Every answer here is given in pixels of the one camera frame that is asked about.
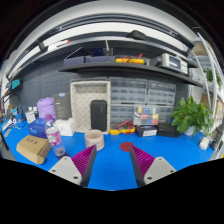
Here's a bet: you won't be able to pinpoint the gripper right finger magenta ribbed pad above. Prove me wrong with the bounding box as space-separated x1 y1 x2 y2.
129 146 175 187

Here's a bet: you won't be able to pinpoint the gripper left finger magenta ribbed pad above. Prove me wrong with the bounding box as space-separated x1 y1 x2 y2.
49 145 97 187

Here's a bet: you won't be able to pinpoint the clear plastic water bottle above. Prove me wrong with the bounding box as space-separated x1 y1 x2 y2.
45 114 66 159

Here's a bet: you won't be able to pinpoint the red round coaster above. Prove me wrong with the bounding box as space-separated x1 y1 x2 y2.
120 142 133 152

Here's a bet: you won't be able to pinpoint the blue work mat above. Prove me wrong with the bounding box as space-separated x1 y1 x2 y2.
5 122 213 190

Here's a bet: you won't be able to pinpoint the beige ceramic cup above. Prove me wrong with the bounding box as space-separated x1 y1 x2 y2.
84 129 104 150

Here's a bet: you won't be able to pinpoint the black box with white label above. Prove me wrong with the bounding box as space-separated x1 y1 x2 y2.
136 125 157 137

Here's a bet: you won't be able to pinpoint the black flat box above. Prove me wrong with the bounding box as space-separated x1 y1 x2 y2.
157 123 180 138

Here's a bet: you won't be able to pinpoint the brown cardboard box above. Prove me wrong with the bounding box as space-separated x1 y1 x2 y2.
16 135 51 164

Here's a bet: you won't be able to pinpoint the clear box with colourful parts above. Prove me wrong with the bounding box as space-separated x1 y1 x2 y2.
133 106 159 126

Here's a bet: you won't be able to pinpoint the blue tissue pack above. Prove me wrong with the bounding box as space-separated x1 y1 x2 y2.
28 118 46 138

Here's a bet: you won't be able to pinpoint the white power adapter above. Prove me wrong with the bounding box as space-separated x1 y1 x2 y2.
199 137 209 150

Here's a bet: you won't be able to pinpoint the black rectangular case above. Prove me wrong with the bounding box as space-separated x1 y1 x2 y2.
90 100 107 132

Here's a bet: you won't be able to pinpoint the green potted plant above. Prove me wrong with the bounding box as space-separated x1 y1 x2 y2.
170 96 214 136

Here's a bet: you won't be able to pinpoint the dark grey flat box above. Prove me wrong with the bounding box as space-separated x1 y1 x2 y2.
53 93 72 120

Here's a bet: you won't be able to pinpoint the purple plastic bag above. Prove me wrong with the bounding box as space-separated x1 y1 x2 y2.
37 97 56 118

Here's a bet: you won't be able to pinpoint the small white bottle box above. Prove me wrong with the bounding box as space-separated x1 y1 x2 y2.
25 107 37 123

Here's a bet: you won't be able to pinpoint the grey drawer organizer cabinet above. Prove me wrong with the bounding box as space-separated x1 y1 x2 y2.
109 77 176 125

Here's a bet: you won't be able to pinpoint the dark grey shelf board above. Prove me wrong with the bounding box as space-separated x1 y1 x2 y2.
58 62 203 87

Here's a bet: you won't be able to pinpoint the dark blue box on shelf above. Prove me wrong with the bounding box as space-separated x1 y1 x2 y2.
64 47 115 66

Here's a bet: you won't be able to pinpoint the grey bench instrument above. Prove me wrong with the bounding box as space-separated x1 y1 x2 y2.
149 53 188 74

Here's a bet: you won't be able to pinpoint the yellow red tool on shelf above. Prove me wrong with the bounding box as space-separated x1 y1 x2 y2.
115 54 145 64

